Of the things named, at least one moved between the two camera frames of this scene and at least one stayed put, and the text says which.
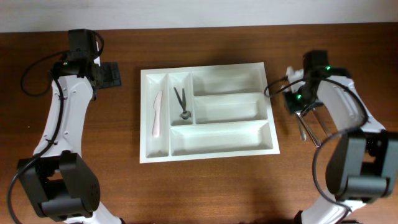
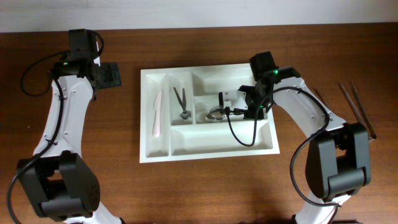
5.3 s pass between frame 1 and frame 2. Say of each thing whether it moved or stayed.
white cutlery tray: stayed
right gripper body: moved
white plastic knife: stayed
